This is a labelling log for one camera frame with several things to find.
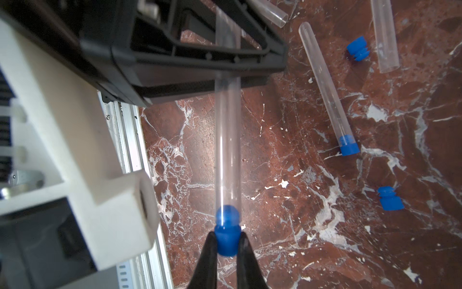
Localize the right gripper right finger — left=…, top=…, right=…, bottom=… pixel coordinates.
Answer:
left=237, top=232, right=269, bottom=289

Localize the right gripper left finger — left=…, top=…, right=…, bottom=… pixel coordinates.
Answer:
left=187, top=231, right=218, bottom=289

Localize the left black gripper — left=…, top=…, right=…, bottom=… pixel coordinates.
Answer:
left=1, top=1, right=173, bottom=107

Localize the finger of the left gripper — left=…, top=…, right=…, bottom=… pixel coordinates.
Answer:
left=133, top=1, right=288, bottom=101

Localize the blue stopper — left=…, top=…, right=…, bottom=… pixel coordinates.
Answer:
left=346, top=36, right=370, bottom=61
left=214, top=205, right=241, bottom=257
left=339, top=135, right=360, bottom=156
left=377, top=186, right=405, bottom=211

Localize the clear test tube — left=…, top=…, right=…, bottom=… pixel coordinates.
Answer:
left=371, top=0, right=400, bottom=73
left=251, top=0, right=289, bottom=28
left=298, top=22, right=353, bottom=147
left=213, top=7, right=243, bottom=217

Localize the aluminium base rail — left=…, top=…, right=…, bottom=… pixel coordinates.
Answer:
left=97, top=92, right=176, bottom=289

